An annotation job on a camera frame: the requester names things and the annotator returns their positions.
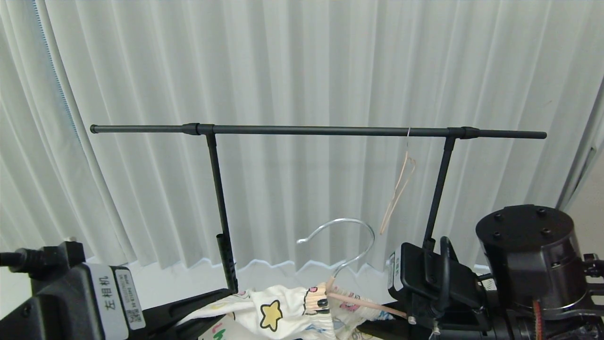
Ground pink clothes hanger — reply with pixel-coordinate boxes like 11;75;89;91
379;127;417;236
296;218;410;319

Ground black clothes rack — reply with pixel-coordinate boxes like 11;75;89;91
90;123;548;296

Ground cream printed garment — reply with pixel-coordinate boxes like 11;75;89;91
179;283;394;340

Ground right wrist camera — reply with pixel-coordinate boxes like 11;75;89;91
386;236;494;331

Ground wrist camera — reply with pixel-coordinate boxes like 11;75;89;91
386;236;494;331
0;241;148;340

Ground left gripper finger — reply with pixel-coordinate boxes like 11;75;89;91
142;288;236;331

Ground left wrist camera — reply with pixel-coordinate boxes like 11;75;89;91
0;241;148;340

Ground white curtain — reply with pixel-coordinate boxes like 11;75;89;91
0;0;604;284

